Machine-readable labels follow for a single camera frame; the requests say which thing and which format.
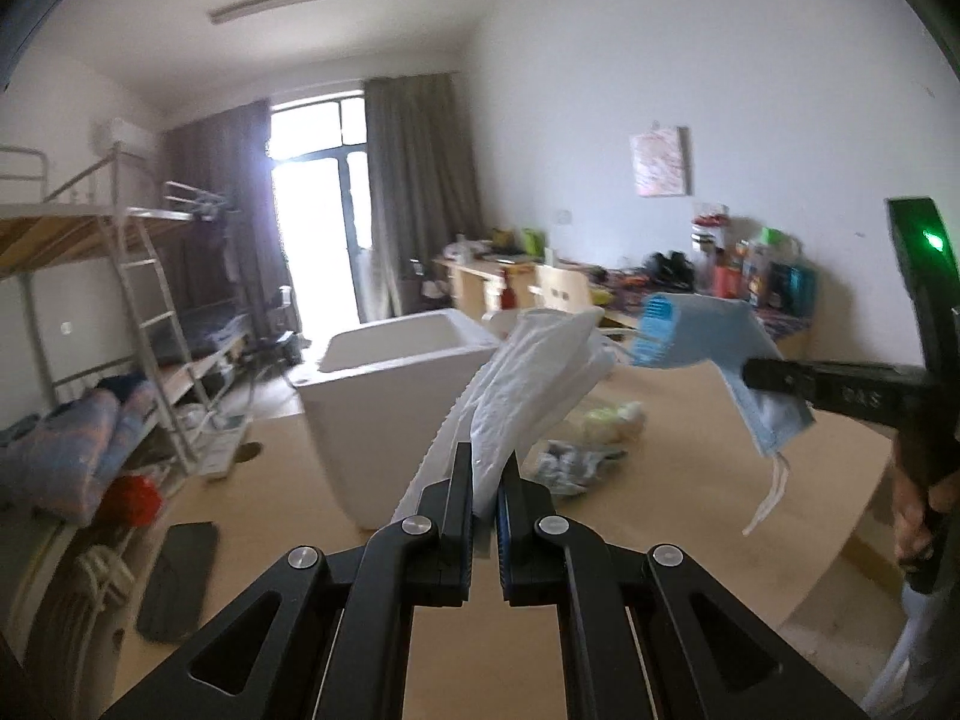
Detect pale shoes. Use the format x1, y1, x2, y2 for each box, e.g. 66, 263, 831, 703
71, 544, 136, 616

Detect long wooden desk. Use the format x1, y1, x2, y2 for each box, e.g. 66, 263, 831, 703
433, 251, 815, 361

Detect black headphones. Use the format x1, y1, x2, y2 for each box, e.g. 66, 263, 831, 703
645, 251, 695, 290

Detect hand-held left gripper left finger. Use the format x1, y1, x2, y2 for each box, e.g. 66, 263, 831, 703
97, 441, 477, 720

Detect pink wall poster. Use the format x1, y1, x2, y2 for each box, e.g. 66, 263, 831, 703
630, 126, 689, 197

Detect group of toiletry bottles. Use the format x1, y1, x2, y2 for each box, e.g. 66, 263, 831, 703
690, 202, 818, 308

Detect brown curtain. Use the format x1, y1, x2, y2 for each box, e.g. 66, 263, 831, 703
364, 73, 485, 320
161, 99, 301, 331

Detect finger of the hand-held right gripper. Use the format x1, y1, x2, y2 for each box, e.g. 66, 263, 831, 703
628, 295, 680, 370
741, 357, 901, 415

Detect grey metal bunk bed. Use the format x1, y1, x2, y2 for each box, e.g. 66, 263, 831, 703
127, 180, 256, 361
0, 146, 218, 481

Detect black flat case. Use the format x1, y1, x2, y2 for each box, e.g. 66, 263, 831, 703
137, 521, 221, 644

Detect pink blue star quilt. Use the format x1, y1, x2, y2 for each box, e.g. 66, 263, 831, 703
0, 382, 162, 526

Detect dark blue quilt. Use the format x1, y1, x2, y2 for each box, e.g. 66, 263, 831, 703
180, 300, 252, 338

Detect wooden smiley face chair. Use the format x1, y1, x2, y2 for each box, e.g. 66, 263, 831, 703
529, 264, 593, 312

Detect white power strip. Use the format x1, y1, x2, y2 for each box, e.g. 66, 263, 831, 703
199, 420, 252, 477

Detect white lotion pump bottle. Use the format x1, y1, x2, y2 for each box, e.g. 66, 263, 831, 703
484, 276, 526, 342

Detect person's right hand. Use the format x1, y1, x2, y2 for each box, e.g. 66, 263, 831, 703
891, 463, 932, 572

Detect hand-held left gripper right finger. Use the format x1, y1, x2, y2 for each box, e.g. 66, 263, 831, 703
491, 456, 867, 720

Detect white foam box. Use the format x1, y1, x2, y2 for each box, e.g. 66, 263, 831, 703
291, 307, 526, 530

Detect ceiling tube light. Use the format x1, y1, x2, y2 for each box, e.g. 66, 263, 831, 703
208, 0, 359, 25

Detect red bag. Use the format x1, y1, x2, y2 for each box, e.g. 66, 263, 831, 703
105, 474, 164, 526

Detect blue face mask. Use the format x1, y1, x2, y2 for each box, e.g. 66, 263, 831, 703
634, 294, 817, 537

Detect white tissue packet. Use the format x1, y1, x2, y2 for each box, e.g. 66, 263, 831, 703
394, 306, 620, 522

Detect glass balcony door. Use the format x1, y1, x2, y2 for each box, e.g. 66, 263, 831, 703
266, 94, 372, 331

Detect grey cloth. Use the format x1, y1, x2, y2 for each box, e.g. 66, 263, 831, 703
534, 439, 627, 496

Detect white air conditioner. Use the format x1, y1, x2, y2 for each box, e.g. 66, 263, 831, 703
94, 118, 155, 158

